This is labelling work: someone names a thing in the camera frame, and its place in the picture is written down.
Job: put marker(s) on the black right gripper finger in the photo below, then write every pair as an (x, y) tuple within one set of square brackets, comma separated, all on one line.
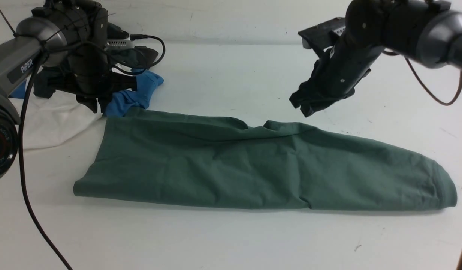
[(305, 89), (313, 104)]

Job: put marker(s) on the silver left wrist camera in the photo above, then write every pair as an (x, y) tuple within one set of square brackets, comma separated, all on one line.
[(123, 42)]

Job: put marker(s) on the white shirt in pile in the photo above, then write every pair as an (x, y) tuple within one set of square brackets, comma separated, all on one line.
[(51, 122)]

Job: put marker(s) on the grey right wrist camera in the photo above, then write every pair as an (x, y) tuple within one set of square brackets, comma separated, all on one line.
[(323, 35)]

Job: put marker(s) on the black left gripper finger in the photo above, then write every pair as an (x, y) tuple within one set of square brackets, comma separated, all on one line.
[(120, 82), (95, 102)]

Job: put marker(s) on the blue shirt in pile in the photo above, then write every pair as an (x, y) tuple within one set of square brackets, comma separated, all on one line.
[(120, 102)]

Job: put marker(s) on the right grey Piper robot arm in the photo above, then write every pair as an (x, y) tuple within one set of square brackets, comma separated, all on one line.
[(428, 32)]

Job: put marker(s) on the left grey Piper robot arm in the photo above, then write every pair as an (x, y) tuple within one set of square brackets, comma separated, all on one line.
[(61, 31)]

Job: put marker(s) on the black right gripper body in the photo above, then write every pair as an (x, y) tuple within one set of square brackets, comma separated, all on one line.
[(353, 52)]

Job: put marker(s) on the green long-sleeved shirt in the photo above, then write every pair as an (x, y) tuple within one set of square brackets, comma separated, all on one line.
[(198, 161)]

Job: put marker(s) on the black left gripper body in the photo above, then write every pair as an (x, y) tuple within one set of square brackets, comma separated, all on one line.
[(91, 80)]

